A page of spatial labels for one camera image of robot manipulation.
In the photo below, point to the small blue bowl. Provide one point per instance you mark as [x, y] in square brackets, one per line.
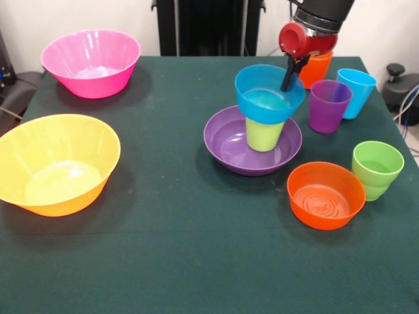
[258, 112]

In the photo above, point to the purple cup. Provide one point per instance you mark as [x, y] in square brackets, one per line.
[327, 117]

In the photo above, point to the purple bowl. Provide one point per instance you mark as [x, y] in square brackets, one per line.
[229, 153]

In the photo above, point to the green cup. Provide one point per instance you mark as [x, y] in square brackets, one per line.
[376, 193]
[378, 157]

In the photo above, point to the small orange bowl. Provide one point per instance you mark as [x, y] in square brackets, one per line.
[324, 220]

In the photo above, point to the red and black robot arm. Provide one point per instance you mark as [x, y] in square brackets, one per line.
[324, 14]

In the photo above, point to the blue cup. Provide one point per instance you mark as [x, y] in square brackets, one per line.
[358, 95]

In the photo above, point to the dark green tablecloth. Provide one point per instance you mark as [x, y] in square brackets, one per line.
[229, 261]

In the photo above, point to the black computer tower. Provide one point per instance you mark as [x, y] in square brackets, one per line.
[5, 65]

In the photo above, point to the lime yellow cup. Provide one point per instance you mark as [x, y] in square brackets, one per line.
[262, 137]

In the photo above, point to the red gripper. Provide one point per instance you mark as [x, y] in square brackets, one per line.
[304, 42]

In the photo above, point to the orange cup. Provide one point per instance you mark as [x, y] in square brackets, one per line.
[319, 70]

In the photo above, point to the black equipment with knob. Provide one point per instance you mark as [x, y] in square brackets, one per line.
[401, 88]

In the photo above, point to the large orange yellow bowl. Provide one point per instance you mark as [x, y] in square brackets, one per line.
[49, 140]

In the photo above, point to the large pink bowl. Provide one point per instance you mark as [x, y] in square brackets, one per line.
[65, 55]

